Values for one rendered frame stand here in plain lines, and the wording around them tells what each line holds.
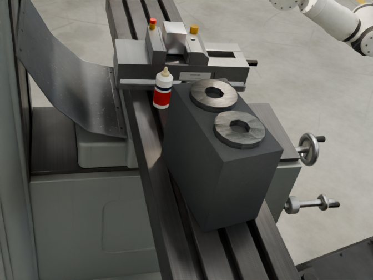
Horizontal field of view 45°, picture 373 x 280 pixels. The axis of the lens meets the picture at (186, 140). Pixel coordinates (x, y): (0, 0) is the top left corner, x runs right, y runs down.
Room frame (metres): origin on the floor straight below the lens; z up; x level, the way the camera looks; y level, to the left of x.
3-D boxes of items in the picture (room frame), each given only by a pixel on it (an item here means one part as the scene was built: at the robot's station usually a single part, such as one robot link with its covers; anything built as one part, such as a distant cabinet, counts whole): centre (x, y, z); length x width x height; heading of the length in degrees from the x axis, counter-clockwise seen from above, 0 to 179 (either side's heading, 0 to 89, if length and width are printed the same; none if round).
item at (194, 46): (1.05, 0.03, 1.01); 0.12 x 0.06 x 0.04; 18
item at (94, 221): (1.04, 0.06, 0.42); 0.80 x 0.30 x 0.60; 111
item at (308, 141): (1.20, -0.39, 0.62); 0.16 x 0.12 x 0.12; 111
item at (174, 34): (1.04, 0.08, 1.03); 0.06 x 0.05 x 0.06; 18
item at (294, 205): (1.08, -0.46, 0.50); 0.22 x 0.06 x 0.06; 111
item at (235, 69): (1.05, 0.06, 0.97); 0.35 x 0.15 x 0.11; 108
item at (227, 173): (0.65, -0.06, 1.02); 0.22 x 0.12 x 0.20; 31
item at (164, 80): (0.90, 0.08, 0.97); 0.04 x 0.04 x 0.11
